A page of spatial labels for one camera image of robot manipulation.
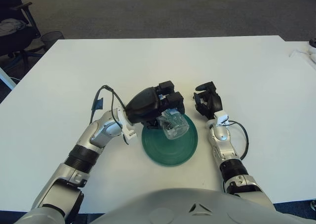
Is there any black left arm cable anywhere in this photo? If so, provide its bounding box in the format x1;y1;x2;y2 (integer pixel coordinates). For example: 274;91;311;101
88;85;130;146

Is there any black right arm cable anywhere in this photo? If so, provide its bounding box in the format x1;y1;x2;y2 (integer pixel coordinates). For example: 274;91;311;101
229;121;249;160

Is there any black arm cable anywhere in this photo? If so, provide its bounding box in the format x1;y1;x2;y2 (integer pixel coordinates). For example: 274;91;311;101
229;121;249;160
88;85;130;146

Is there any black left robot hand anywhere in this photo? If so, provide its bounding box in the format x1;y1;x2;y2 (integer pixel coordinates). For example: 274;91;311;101
125;80;185;131

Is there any black mesh wastebasket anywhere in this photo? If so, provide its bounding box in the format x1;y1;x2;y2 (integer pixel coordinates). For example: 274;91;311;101
40;31;65;51

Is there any grey cloth on chair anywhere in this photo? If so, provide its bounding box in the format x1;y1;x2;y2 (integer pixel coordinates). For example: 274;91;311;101
0;18;29;36

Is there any black office chair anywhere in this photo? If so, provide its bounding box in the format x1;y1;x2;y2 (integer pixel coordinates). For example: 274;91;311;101
0;0;45;69

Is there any green round plate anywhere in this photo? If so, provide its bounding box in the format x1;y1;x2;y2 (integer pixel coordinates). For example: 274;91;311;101
141;114;198;168

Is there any clear bottle with blue cap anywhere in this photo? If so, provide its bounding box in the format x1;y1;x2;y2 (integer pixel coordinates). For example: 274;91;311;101
158;107;190;140

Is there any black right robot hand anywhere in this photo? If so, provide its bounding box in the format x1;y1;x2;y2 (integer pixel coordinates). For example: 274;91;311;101
193;81;223;121

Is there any grey robot torso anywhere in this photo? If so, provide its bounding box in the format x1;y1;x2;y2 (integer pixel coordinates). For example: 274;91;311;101
98;188;297;224

